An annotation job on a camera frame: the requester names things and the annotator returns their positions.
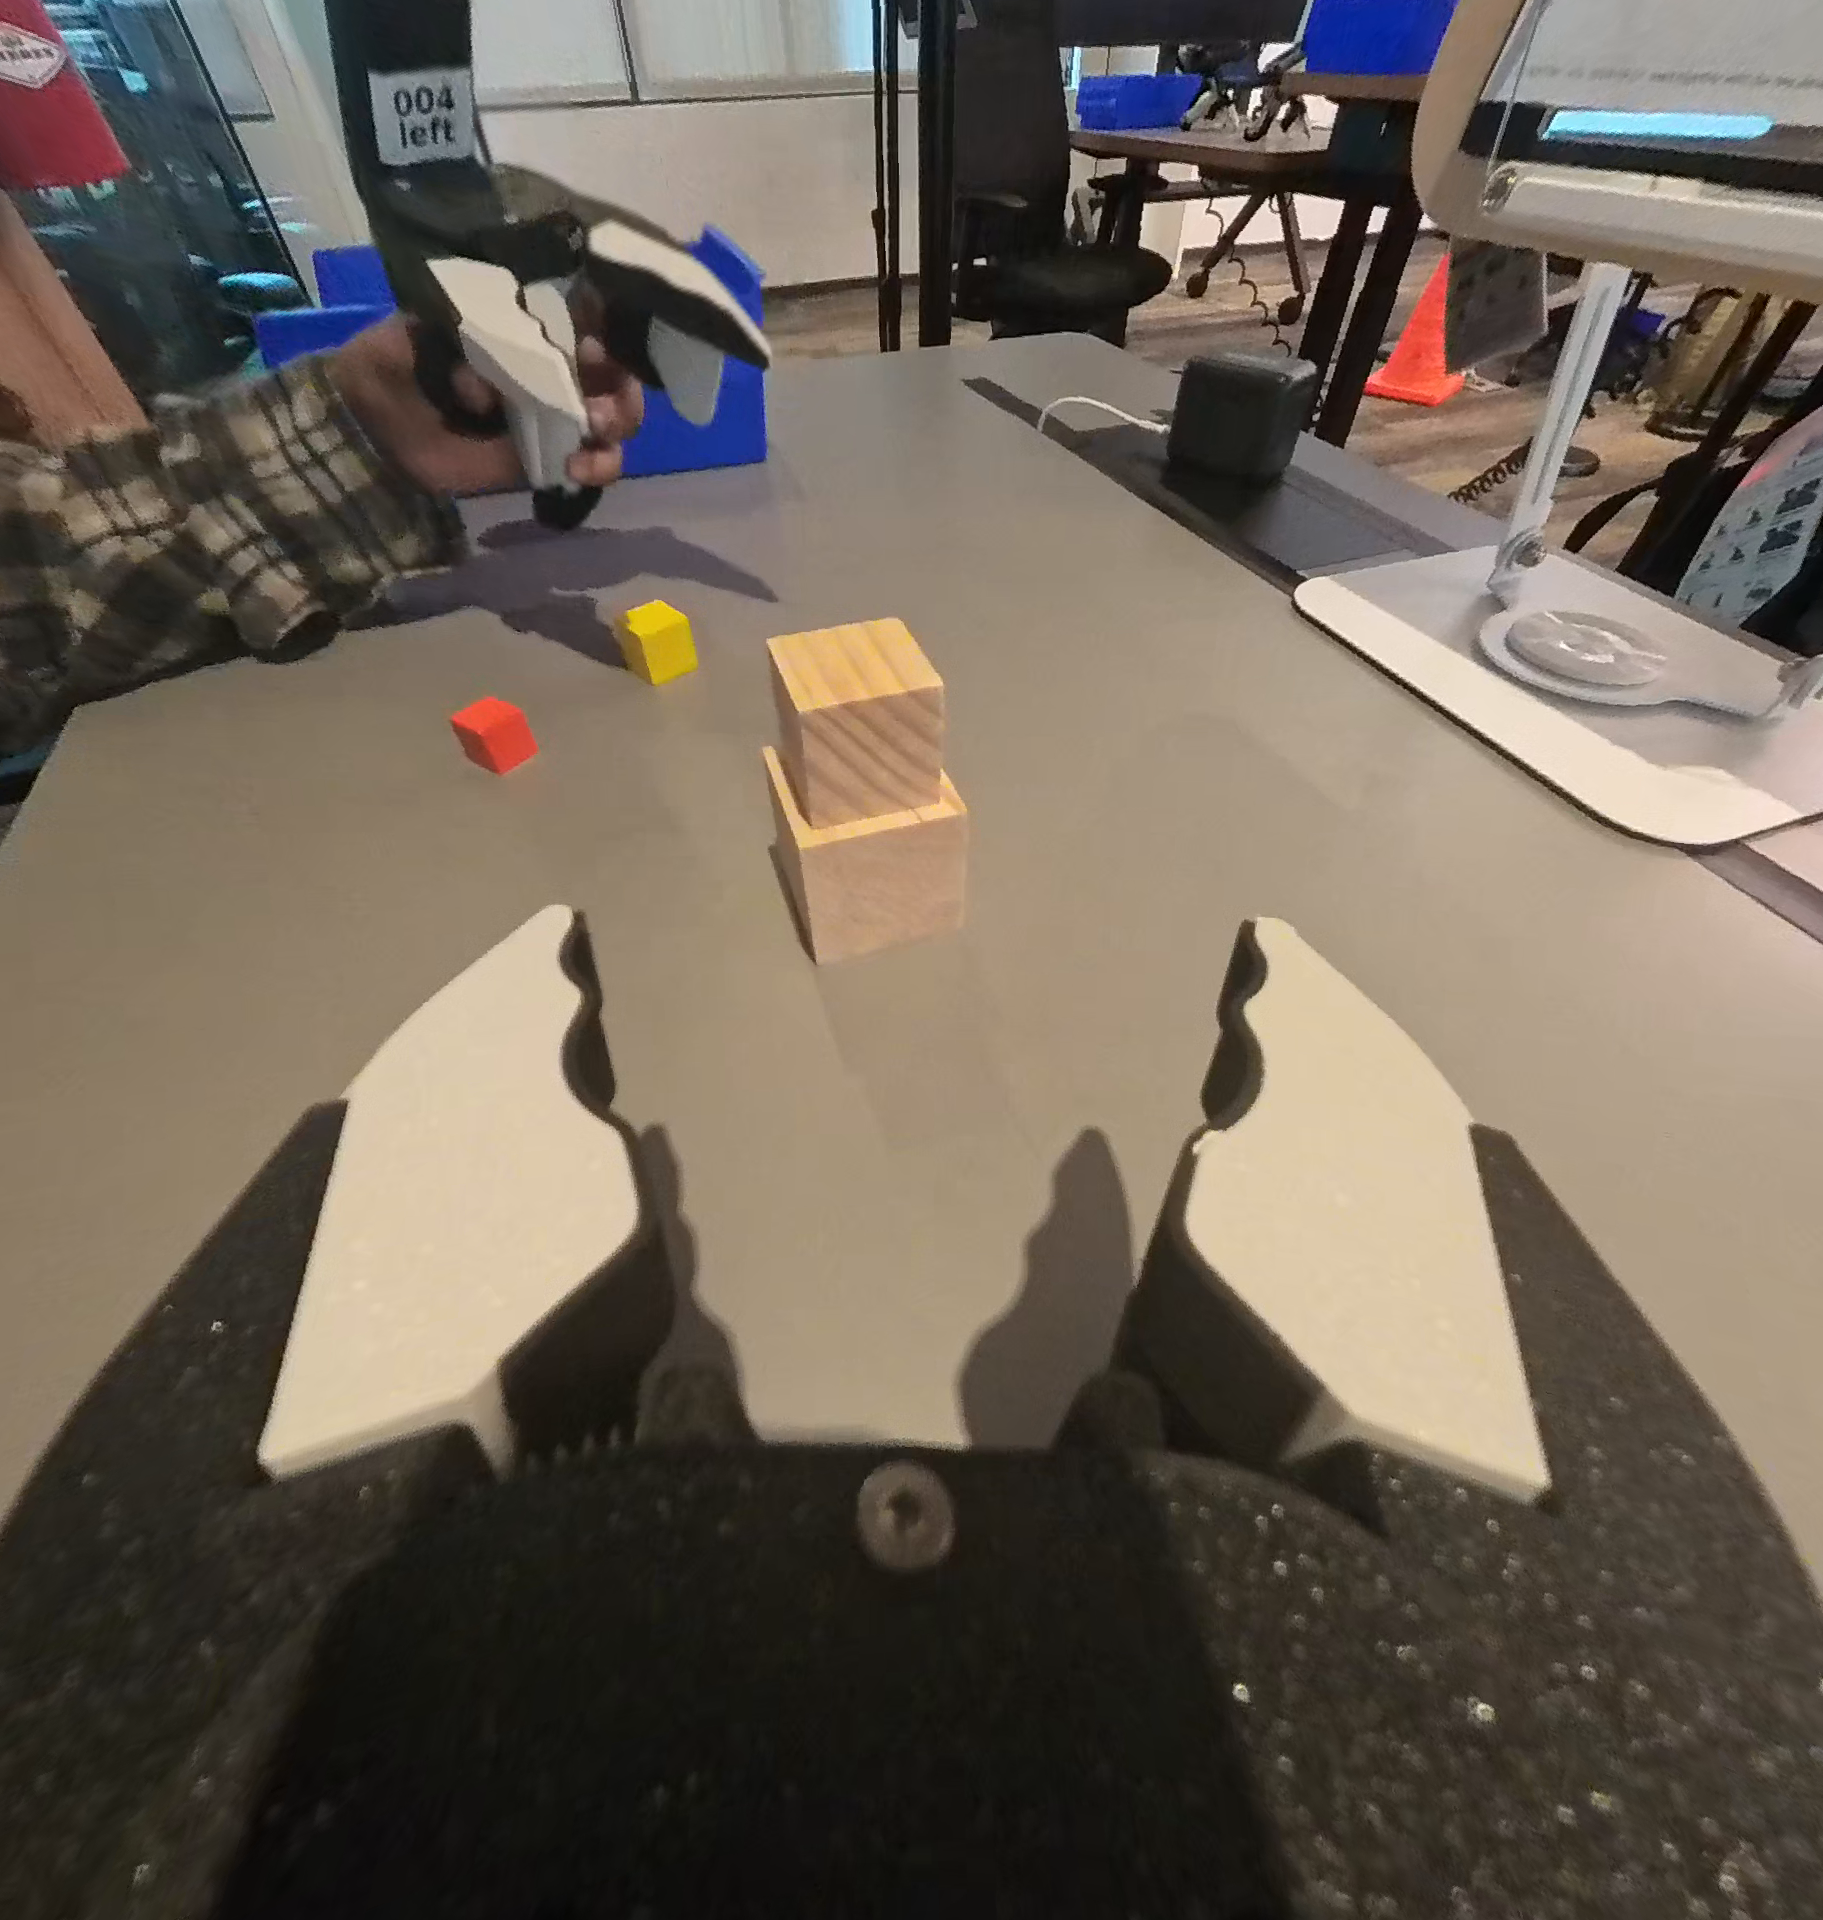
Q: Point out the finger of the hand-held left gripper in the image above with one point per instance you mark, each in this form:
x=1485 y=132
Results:
x=686 y=289
x=486 y=318

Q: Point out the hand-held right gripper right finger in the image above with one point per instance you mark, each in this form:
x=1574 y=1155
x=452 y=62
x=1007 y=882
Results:
x=1346 y=1232

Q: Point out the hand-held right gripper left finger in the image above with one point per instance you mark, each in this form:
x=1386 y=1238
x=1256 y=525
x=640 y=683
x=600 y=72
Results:
x=446 y=1262

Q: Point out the yellow wooden cube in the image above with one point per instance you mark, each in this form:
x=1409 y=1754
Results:
x=658 y=647

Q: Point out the small red wooden cube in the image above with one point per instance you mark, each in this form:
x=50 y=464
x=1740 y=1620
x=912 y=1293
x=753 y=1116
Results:
x=493 y=738

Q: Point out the medium wooden cube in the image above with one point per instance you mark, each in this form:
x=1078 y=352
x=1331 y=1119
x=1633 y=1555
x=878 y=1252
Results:
x=859 y=722

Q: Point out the large wooden cube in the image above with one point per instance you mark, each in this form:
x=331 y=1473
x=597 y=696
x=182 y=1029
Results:
x=881 y=885

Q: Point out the person's left forearm plaid sleeve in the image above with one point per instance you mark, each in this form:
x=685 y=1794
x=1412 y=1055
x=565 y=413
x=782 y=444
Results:
x=131 y=557

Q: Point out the person's left hand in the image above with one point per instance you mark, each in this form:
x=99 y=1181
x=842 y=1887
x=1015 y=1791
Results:
x=402 y=437

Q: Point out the large blue plastic bin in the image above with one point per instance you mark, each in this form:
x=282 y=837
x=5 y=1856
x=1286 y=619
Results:
x=701 y=438

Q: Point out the black metal stand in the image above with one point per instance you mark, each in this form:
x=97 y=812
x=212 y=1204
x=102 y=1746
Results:
x=935 y=180

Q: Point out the black office chair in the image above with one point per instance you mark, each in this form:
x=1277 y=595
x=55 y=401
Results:
x=1076 y=277

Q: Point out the brown wooden panel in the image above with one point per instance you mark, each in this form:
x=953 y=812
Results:
x=12 y=347

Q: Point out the small blue plastic bin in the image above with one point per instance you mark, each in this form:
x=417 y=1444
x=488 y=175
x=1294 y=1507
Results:
x=1136 y=101

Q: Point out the dark wooden desk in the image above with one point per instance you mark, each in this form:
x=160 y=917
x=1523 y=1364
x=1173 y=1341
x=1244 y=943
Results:
x=1166 y=147

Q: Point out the white tablet stand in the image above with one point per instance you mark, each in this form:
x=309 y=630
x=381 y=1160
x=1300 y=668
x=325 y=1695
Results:
x=1602 y=752

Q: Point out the black cube-shaped device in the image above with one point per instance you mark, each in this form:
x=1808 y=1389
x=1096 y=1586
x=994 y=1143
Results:
x=1242 y=416

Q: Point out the small black toy robot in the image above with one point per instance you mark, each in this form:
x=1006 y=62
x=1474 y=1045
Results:
x=1234 y=98

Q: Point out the blue plastic crate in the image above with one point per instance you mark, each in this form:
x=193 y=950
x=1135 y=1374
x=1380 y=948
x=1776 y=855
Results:
x=1376 y=37

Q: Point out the orange traffic cone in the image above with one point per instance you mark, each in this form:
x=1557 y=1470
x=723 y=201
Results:
x=1421 y=362

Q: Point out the printed paper sign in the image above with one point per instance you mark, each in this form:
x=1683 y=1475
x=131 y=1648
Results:
x=1493 y=300

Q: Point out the printed leaflet card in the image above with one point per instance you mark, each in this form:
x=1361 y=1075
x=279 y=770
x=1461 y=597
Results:
x=1775 y=510

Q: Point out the tablet screen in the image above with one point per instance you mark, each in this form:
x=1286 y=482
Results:
x=1676 y=197

